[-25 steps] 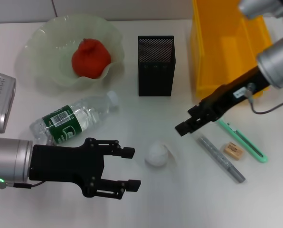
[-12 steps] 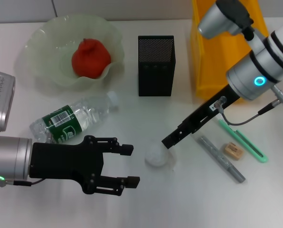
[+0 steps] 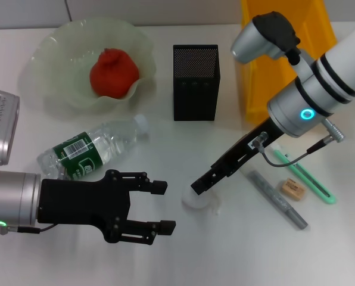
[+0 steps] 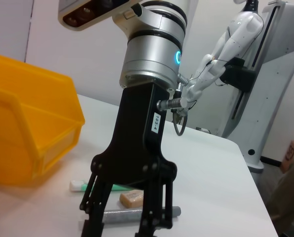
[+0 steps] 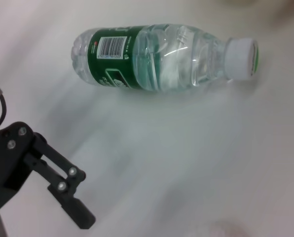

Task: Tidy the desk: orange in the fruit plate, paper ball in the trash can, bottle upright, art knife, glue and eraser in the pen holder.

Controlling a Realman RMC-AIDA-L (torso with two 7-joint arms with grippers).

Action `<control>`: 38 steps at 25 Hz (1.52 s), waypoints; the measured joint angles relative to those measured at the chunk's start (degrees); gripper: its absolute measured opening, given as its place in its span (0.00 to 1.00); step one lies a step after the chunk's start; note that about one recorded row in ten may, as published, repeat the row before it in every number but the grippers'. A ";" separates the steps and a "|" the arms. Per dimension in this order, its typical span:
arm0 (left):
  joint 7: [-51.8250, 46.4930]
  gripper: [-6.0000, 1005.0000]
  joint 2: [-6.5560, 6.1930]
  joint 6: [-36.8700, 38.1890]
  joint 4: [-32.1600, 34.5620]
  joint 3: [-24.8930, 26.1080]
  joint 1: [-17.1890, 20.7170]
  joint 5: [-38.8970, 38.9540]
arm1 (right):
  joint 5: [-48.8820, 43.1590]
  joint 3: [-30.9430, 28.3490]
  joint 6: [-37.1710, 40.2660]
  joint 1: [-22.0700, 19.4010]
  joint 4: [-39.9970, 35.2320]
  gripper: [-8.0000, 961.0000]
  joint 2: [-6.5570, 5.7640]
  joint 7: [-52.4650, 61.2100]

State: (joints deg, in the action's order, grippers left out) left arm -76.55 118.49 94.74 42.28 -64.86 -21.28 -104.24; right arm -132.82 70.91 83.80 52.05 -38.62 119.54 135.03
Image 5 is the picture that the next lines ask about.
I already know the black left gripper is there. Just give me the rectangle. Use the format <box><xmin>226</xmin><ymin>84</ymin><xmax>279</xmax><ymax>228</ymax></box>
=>
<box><xmin>0</xmin><ymin>120</ymin><xmax>96</xmax><ymax>230</ymax></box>

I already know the green label water bottle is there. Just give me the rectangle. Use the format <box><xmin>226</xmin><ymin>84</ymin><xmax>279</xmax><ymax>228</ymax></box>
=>
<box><xmin>71</xmin><ymin>23</ymin><xmax>259</xmax><ymax>93</ymax></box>

